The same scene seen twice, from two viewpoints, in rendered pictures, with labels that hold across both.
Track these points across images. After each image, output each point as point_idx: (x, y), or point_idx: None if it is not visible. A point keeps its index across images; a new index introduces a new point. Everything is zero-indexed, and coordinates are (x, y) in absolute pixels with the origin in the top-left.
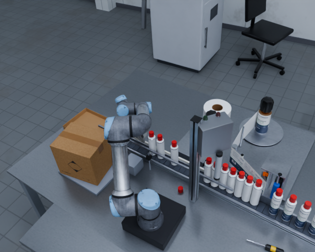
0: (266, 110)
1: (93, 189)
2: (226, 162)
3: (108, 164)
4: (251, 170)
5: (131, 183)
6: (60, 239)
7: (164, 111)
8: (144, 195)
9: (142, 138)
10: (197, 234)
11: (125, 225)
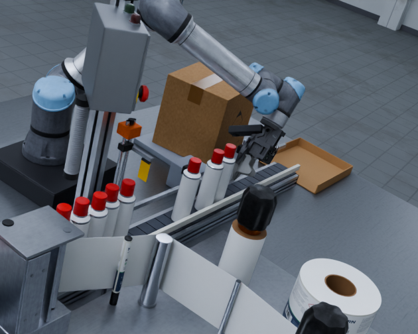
0: (296, 331)
1: (144, 137)
2: (161, 297)
3: (190, 146)
4: (77, 248)
5: (150, 177)
6: None
7: (367, 270)
8: (58, 82)
9: (234, 164)
10: None
11: None
